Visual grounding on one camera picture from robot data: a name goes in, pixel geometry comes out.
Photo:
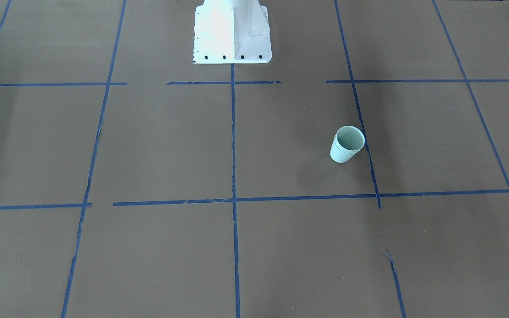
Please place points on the light green cup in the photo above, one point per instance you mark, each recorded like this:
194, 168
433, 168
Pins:
340, 154
349, 140

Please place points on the white pillar base mount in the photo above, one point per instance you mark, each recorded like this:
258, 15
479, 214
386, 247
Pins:
231, 31

